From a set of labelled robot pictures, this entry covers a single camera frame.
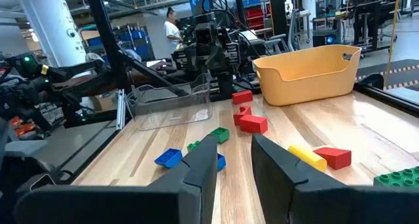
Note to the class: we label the red arch block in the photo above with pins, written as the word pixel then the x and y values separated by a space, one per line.
pixel 244 111

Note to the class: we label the long green studded brick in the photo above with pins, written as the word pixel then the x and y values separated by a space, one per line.
pixel 397 177

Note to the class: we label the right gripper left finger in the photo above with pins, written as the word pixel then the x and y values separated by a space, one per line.
pixel 196 191

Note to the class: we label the square blue brick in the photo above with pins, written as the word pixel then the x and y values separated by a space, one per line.
pixel 168 158

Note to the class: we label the grey side table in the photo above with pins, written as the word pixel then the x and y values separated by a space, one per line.
pixel 75 142

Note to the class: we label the black workbench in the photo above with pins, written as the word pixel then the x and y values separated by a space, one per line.
pixel 370 17

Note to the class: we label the black robot arm, orange gripper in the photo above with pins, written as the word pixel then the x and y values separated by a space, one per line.
pixel 75 75

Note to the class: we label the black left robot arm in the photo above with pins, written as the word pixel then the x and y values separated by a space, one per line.
pixel 226 83

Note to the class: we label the yellow plastic bin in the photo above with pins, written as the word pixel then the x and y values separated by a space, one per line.
pixel 304 83

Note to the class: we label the grey chair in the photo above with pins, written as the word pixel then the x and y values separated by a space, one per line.
pixel 288 34

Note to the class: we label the large black striped-edge mat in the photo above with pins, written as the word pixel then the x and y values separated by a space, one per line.
pixel 376 74

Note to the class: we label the white round column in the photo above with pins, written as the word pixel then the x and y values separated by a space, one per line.
pixel 52 27

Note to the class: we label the shelf with red bins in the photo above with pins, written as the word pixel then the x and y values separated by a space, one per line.
pixel 255 17

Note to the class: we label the red rectangular block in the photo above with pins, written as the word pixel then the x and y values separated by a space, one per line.
pixel 253 123
pixel 242 97

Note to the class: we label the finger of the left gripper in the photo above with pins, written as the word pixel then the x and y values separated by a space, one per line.
pixel 193 58
pixel 217 58

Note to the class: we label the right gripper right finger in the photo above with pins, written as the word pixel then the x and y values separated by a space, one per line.
pixel 278 191

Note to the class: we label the person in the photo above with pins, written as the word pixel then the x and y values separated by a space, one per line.
pixel 171 32

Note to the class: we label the long blue brick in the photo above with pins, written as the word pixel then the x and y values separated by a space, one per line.
pixel 221 161

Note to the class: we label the shelf with blue bins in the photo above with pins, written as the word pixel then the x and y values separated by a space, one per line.
pixel 139 42

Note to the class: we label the silver aluminium extrusion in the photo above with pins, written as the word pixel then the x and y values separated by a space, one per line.
pixel 121 109

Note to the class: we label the clear plastic tray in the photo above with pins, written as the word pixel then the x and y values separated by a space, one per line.
pixel 170 117

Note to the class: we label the black computer, blue light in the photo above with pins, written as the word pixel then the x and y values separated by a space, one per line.
pixel 324 37

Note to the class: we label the red wedge block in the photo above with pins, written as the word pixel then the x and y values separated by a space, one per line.
pixel 334 158

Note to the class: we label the yellow cylinder block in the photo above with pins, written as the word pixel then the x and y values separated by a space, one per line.
pixel 307 156

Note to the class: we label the square green brick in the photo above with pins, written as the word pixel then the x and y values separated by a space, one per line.
pixel 220 134
pixel 193 146

